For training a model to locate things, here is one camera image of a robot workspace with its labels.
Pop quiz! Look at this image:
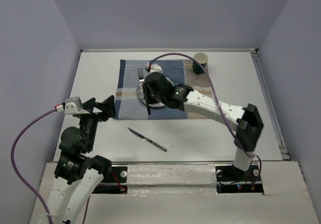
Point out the blue floral plate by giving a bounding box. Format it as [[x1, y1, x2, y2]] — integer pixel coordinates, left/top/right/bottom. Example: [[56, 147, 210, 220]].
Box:
[[137, 82, 165, 108]]

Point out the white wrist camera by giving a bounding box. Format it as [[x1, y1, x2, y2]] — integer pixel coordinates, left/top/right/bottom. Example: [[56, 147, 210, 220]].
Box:
[[145, 62, 163, 74], [55, 96, 90, 115]]

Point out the dark green mug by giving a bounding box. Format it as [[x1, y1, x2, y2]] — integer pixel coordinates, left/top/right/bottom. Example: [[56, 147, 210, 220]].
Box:
[[193, 53, 208, 74]]

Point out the white table edge rail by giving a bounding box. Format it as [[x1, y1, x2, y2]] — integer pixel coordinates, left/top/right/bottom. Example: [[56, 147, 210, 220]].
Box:
[[80, 48, 256, 53]]

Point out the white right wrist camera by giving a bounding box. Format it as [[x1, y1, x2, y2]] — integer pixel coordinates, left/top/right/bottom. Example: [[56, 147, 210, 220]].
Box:
[[145, 62, 163, 74]]

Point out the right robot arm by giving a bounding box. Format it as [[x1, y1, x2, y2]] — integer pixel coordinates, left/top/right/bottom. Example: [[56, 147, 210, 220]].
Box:
[[142, 72, 264, 180]]

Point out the white front cover panel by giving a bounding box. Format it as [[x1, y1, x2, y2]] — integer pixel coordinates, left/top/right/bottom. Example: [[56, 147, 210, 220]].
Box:
[[126, 164, 216, 186]]

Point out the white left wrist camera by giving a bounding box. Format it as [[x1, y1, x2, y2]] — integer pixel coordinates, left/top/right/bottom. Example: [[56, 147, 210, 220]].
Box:
[[55, 96, 90, 115]]

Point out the steel fork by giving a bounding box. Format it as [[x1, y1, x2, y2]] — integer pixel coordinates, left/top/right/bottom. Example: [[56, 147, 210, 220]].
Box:
[[137, 67, 151, 115]]

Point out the blue beige plaid cloth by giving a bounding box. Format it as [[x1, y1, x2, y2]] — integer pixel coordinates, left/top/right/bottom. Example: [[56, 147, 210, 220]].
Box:
[[115, 59, 214, 120]]

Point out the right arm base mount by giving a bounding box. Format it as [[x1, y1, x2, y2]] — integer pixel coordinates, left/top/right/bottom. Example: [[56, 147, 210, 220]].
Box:
[[216, 165, 264, 194]]

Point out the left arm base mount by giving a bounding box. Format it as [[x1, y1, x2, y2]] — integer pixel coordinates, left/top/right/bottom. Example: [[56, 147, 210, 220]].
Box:
[[92, 166, 128, 194]]

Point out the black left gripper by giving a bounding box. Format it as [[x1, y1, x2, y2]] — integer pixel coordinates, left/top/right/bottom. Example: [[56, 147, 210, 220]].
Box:
[[80, 93, 116, 150]]

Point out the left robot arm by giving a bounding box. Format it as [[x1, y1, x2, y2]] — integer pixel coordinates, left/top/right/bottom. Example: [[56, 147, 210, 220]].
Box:
[[38, 95, 116, 223]]

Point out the steel table knife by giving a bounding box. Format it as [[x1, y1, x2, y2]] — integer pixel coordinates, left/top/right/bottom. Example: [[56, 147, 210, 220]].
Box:
[[128, 127, 168, 152]]

